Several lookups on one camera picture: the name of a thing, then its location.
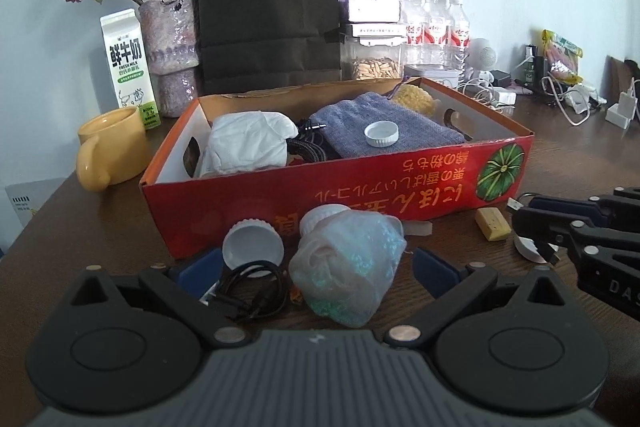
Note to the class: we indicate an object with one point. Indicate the wrapped water bottle pack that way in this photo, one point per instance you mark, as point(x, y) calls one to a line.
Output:
point(435, 32)

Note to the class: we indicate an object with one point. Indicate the blue grey fabric pouch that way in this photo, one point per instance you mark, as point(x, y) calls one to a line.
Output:
point(350, 122)

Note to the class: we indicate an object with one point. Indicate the yellow knitted sponge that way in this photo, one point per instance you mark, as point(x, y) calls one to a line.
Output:
point(415, 99)

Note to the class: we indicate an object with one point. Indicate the yellow rectangular block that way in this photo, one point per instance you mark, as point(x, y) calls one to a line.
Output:
point(492, 223)

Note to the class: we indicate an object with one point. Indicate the clear plastic bag with bottle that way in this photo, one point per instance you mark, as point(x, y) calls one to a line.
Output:
point(350, 267)

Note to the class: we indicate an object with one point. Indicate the small black device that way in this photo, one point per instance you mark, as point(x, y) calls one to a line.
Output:
point(502, 78)

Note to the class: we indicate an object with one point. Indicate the purple textured vase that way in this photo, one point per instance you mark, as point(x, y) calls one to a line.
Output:
point(170, 37)

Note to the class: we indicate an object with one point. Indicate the clear jar of seeds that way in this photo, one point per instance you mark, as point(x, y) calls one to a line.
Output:
point(375, 67)

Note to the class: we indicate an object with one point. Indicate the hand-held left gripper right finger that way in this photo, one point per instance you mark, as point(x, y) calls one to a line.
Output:
point(435, 272)

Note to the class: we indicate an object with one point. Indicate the red cardboard box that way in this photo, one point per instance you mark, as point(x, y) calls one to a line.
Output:
point(350, 187)

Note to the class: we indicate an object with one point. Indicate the large white ribbed cap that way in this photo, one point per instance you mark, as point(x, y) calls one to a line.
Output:
point(250, 247)

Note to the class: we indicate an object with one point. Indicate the white round charger puck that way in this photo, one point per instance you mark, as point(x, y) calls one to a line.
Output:
point(529, 249)

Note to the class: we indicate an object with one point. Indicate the small white bottle cap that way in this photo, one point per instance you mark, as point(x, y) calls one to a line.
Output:
point(381, 134)

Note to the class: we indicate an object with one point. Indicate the white green milk carton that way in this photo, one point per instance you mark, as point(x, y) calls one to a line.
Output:
point(127, 67)

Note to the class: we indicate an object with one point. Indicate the brown cardboard piece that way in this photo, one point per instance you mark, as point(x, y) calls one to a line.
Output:
point(622, 74)

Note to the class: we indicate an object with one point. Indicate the black paper bag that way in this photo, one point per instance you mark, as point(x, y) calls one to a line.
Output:
point(270, 7)

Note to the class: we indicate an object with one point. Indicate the clear plastic piece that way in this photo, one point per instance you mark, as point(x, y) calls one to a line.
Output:
point(417, 229)

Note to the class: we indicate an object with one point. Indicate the white paper packet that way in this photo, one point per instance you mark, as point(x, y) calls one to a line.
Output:
point(27, 204)

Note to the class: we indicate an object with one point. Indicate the dark small bottle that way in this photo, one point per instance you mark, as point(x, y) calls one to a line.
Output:
point(535, 67)

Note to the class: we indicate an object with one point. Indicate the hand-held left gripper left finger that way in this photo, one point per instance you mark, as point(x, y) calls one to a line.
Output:
point(200, 272)

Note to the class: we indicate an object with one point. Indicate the white power adapter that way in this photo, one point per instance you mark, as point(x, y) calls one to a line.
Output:
point(585, 99)

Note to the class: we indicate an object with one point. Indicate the white crumpled tissue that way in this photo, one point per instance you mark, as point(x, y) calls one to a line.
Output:
point(245, 142)

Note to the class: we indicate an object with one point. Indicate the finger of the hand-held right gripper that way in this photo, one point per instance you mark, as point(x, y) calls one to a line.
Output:
point(560, 204)
point(550, 227)

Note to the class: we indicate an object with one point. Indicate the white tin box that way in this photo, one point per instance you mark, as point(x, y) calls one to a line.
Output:
point(430, 77)

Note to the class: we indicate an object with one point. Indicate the yellow ceramic mug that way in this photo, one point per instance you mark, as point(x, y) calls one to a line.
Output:
point(117, 147)

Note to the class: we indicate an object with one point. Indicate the yellow snack packet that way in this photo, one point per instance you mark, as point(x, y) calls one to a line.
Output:
point(562, 54)

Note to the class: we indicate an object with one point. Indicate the small white charger block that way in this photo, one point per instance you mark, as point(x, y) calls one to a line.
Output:
point(507, 97)

